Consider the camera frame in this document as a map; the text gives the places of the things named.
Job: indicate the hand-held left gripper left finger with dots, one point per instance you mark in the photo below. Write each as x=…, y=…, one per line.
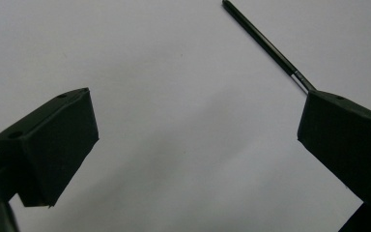
x=54, y=145

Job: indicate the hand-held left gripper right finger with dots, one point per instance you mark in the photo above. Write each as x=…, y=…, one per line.
x=348, y=141

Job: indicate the black pen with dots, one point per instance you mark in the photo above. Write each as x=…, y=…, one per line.
x=264, y=42

